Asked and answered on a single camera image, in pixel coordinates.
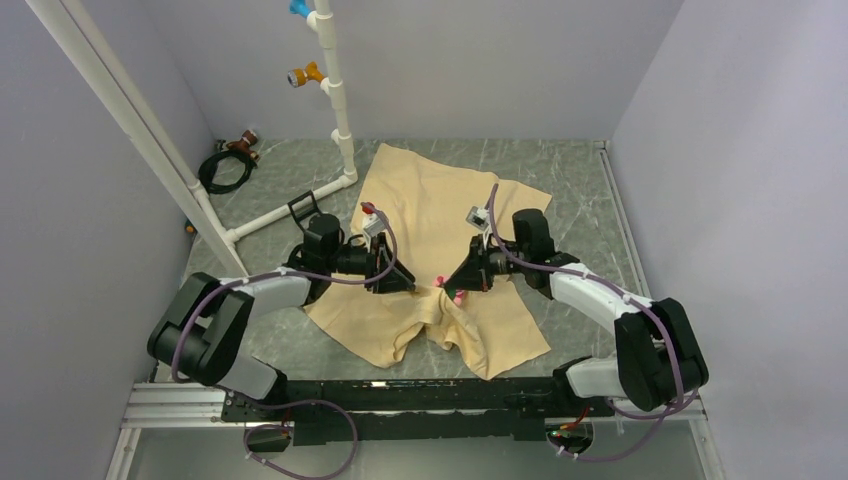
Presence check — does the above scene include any orange hook on pipe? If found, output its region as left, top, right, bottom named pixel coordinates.
left=287, top=62, right=326, bottom=88

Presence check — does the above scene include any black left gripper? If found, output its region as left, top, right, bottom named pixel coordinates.
left=326, top=232, right=415, bottom=295

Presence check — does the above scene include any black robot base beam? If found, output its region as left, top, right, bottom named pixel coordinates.
left=221, top=377, right=613, bottom=446

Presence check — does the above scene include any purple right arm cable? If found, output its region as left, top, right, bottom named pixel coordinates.
left=485, top=183, right=701, bottom=464

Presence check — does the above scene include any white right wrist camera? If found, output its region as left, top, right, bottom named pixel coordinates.
left=466, top=206, right=490, bottom=231

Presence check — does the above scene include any pink flower smiley brooch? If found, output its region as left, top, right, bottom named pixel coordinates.
left=433, top=275, right=466, bottom=305

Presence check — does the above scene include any small black wire stand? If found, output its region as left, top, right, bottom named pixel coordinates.
left=287, top=190, right=324, bottom=234

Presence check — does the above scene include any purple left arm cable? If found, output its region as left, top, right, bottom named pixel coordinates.
left=170, top=205, right=399, bottom=480

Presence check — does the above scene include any white pvc pipe frame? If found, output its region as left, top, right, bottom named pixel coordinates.
left=26, top=0, right=360, bottom=278

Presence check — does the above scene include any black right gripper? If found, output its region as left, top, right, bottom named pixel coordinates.
left=445, top=234, right=529, bottom=293

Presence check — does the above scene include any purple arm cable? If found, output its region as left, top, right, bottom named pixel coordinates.
left=170, top=205, right=399, bottom=480
left=485, top=183, right=701, bottom=464

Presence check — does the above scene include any aluminium rail frame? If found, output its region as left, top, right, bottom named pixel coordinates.
left=106, top=382, right=727, bottom=479

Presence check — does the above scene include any cream yellow t-shirt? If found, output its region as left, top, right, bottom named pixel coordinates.
left=306, top=144, right=551, bottom=380

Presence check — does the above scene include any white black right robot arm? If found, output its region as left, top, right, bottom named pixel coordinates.
left=443, top=207, right=709, bottom=418

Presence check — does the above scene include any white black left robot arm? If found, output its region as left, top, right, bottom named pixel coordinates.
left=147, top=205, right=415, bottom=420

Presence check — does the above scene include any coiled black cable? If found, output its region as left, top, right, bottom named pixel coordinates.
left=197, top=149, right=256, bottom=196

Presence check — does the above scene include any blue hook on pipe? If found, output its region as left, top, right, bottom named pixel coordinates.
left=289, top=0, right=313, bottom=19

